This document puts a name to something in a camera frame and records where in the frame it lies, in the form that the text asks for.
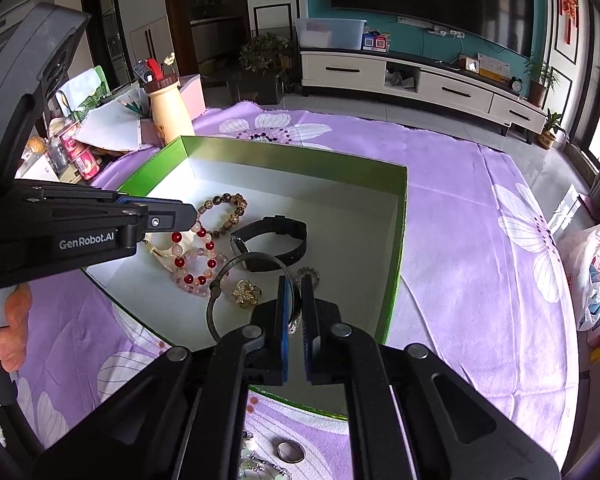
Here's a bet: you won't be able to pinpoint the thin dark bangle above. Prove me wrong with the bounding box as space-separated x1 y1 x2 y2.
206 251 302 344

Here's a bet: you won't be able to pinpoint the red pink bead bracelet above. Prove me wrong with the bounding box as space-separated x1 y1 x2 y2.
168 224 219 286

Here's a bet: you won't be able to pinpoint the pink crystal bead bracelet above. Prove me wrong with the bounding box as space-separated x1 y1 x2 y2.
168 251 230 297

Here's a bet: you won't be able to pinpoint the person's left hand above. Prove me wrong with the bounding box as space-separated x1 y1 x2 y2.
0 284 32 373

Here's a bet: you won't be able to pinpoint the yellow wrist watch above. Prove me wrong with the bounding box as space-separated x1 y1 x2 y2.
143 233 178 273

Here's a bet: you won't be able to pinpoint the gold flower brooch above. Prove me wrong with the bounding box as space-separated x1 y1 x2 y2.
232 280 262 309

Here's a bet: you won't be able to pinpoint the black wrist watch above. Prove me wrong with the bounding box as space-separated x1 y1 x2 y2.
230 214 308 266

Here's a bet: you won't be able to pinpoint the green white open box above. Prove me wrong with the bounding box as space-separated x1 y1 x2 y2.
82 135 410 421

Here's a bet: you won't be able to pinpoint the pink snack packet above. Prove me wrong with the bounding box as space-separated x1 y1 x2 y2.
59 122 99 181

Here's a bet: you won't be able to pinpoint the beige bottle brown cap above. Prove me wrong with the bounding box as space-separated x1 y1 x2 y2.
145 74 195 145

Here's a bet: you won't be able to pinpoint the white paper sheet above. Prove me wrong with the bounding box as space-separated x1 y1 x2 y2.
74 100 159 152

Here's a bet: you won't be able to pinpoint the remote control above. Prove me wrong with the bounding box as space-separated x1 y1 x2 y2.
133 60 155 86

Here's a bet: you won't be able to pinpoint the purple floral tablecloth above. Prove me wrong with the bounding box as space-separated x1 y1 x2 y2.
17 103 579 463

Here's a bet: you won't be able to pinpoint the potted green plant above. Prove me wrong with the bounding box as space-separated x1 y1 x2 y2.
238 32 290 105

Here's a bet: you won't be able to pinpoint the white tv cabinet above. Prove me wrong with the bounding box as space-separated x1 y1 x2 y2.
300 49 546 134

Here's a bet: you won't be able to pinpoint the clear plastic storage bin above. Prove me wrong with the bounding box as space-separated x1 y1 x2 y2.
294 18 366 51

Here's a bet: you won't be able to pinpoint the white printed plastic bag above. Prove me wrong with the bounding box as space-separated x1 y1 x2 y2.
558 223 600 332

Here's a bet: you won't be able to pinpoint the brown bead bracelet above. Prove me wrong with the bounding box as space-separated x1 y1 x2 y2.
196 192 249 240

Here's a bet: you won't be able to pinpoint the red handled scissors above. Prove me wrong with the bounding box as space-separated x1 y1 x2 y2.
146 58 163 81

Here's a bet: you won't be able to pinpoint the silver ring on cloth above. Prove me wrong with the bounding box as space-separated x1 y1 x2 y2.
275 440 307 465

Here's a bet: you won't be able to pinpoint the green jade bracelet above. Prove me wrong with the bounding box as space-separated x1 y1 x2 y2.
238 446 292 480

